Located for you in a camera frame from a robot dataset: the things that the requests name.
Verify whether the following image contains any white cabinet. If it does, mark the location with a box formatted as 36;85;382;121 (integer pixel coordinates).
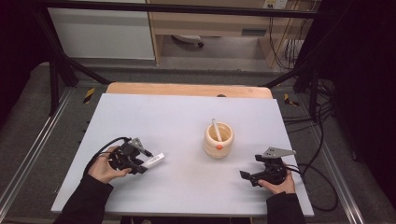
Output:
47;0;156;61

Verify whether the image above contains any person's right hand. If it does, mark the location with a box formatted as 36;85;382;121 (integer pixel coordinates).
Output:
257;170;297;196

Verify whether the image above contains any person's left hand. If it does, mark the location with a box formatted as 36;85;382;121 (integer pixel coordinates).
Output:
87;145;134;185

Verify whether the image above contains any yellow black floor tape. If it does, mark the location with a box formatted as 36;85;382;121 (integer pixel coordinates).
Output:
82;87;96;105
283;92;300;107

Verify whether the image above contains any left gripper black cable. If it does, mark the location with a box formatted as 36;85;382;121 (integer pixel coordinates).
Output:
82;136;133;175

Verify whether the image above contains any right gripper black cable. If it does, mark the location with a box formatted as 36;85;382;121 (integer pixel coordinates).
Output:
284;162;340;214

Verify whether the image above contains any ribbed wooden pen holder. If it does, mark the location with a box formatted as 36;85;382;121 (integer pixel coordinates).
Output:
203;121;235;160

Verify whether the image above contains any white marker with label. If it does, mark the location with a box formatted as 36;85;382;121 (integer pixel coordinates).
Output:
140;151;165;171

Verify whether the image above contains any black curtain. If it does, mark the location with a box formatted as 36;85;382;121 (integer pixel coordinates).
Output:
298;0;396;213
0;0;54;125

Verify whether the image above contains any aluminium floor rail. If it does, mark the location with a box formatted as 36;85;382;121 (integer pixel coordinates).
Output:
0;88;73;213
306;124;366;224

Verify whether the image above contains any white table mat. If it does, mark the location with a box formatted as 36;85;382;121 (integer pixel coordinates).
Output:
50;92;315;218

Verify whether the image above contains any light wooden desk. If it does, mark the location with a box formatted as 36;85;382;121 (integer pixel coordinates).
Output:
145;0;314;69

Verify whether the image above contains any long white pen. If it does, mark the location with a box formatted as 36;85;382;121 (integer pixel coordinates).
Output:
211;118;223;143

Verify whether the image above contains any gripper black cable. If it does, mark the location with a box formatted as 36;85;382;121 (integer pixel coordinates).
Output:
82;136;133;175
284;162;340;214

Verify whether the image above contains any office chair base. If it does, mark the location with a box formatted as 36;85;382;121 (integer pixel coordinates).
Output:
171;34;205;49

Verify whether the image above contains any bundle of black floor cables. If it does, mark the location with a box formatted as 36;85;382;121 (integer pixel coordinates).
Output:
268;15;337;175

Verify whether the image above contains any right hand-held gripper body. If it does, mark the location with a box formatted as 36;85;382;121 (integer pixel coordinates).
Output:
249;147;297;188

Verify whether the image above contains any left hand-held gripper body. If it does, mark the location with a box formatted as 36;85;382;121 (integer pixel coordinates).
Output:
106;137;149;175

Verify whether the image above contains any white power strip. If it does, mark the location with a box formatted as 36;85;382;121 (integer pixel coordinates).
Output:
262;0;290;10

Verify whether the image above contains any black metal frame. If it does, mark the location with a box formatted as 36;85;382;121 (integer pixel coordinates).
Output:
29;0;331;117

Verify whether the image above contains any wooden table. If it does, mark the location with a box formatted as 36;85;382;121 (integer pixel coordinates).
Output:
105;81;274;100

